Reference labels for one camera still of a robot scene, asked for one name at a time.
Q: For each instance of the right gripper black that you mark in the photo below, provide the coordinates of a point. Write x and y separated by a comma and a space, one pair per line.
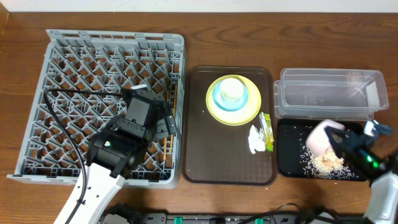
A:
353, 142

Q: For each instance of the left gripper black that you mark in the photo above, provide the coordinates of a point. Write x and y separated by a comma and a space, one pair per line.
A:
163, 129

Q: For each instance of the wooden chopstick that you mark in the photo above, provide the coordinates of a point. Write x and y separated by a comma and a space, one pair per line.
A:
164, 149
171, 143

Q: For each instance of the white bowl with food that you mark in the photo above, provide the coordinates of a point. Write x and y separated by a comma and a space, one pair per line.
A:
317, 141

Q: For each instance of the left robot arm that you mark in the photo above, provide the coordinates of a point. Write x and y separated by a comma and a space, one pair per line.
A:
125, 148

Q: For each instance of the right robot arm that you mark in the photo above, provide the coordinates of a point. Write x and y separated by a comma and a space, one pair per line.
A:
381, 172

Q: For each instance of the spilled rice food waste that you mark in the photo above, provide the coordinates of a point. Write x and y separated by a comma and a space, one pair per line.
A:
328, 160

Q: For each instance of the black plastic waste tray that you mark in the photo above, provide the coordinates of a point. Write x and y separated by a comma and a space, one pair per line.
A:
294, 158

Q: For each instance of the clear plastic bin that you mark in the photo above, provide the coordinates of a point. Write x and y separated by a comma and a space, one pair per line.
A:
329, 93

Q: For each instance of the brown plastic serving tray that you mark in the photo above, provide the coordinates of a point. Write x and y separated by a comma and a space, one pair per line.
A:
216, 153

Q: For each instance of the light blue saucer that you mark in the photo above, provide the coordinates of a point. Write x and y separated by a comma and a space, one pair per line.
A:
229, 105

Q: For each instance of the green snack wrapper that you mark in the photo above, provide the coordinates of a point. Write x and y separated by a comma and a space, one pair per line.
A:
266, 124

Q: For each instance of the yellow-green plate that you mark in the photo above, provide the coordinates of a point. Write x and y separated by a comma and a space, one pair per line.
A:
239, 117

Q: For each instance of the white upturned cup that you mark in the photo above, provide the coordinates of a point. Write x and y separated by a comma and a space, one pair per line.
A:
231, 89

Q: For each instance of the crumpled white tissue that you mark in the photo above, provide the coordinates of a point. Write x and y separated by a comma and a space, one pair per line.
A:
255, 141

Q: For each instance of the grey plastic dish rack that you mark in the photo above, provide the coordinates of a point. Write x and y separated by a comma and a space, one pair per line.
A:
82, 73

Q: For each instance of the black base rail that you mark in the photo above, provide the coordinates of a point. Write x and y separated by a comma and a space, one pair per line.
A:
285, 214

